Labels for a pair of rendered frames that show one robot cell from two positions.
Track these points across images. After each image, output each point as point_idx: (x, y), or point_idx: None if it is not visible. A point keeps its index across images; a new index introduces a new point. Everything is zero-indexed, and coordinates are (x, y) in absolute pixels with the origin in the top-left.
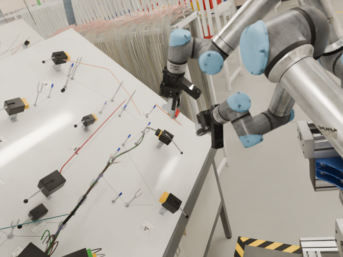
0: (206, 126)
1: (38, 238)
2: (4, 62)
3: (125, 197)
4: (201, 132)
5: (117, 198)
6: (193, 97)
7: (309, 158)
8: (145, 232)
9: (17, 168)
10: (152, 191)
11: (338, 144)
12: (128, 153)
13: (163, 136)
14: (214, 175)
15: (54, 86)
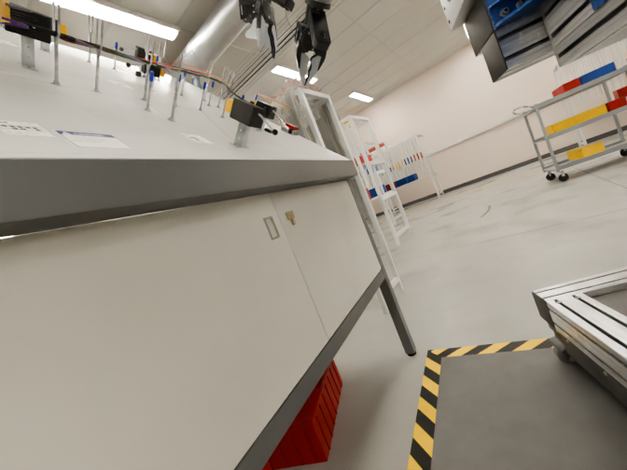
0: (304, 29)
1: None
2: (76, 49)
3: (174, 117)
4: (300, 48)
5: (148, 90)
6: (282, 1)
7: (479, 45)
8: (189, 138)
9: (3, 49)
10: (228, 134)
11: None
12: (204, 114)
13: (258, 103)
14: (359, 217)
15: (129, 72)
